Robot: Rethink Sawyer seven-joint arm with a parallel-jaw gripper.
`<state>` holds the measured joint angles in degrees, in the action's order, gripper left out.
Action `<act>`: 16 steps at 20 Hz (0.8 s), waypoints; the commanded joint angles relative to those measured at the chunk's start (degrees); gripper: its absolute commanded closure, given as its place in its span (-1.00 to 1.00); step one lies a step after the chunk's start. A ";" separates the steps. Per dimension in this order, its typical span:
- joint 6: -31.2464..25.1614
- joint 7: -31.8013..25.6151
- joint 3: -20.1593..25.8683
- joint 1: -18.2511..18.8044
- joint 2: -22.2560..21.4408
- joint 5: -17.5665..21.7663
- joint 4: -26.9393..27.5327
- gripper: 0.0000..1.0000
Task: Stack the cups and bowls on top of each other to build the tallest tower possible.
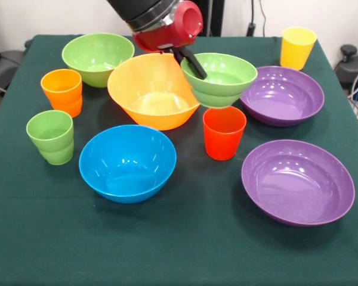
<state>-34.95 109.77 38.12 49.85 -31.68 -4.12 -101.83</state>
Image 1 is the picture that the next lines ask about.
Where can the small green bowl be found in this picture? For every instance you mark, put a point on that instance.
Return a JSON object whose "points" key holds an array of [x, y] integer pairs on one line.
{"points": [[223, 86]]}

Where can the green cup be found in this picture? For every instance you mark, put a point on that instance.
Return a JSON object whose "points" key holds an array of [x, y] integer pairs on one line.
{"points": [[52, 149]]}

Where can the purple bowl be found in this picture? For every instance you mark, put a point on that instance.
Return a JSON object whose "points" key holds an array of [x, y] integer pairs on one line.
{"points": [[298, 184], [286, 98]]}

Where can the large orange bowl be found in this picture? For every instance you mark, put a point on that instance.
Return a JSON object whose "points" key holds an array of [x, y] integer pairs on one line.
{"points": [[137, 80]]}

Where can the red cup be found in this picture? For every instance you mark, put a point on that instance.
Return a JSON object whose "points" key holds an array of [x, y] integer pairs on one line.
{"points": [[223, 140]]}

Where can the yellow cup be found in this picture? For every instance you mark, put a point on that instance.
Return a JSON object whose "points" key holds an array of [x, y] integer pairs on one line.
{"points": [[296, 53]]}

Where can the dark green tablecloth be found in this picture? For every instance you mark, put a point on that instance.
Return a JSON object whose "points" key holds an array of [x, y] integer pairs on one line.
{"points": [[179, 238]]}

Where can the large green bowl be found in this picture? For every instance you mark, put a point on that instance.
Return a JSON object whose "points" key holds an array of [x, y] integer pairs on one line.
{"points": [[86, 53]]}

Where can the blue bowl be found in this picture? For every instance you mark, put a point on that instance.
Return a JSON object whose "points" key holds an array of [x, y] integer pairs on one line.
{"points": [[125, 146]]}

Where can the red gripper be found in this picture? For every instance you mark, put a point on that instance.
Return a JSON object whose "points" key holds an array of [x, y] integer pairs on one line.
{"points": [[188, 24]]}

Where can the orange cup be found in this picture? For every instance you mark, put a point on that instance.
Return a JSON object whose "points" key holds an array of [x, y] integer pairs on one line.
{"points": [[62, 101]]}

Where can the grey black machine base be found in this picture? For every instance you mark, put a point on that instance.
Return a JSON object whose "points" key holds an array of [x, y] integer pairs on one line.
{"points": [[6, 62], [355, 67]]}

